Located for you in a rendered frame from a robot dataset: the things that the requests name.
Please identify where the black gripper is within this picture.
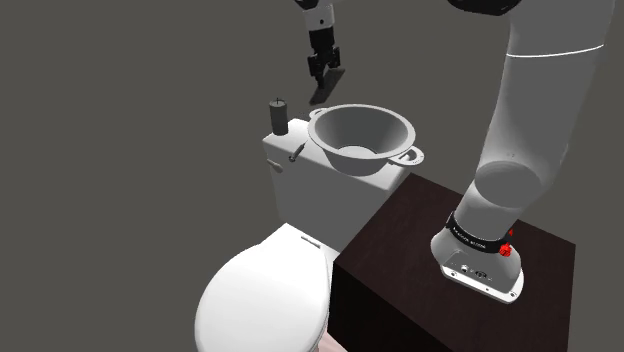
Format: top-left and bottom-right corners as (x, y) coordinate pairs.
(306, 27), (343, 90)

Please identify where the dark grey cylinder candle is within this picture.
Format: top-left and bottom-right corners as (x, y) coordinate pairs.
(268, 96), (289, 137)

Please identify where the small grey pen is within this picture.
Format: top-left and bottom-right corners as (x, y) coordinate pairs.
(288, 140), (309, 164)

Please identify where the white toilet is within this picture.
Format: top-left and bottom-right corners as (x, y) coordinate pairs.
(194, 116), (413, 352)

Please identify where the dark brown robot stand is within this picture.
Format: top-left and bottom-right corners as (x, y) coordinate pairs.
(327, 172), (577, 352)

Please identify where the grey bowl with two handles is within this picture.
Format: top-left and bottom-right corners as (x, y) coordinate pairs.
(306, 103), (425, 177)

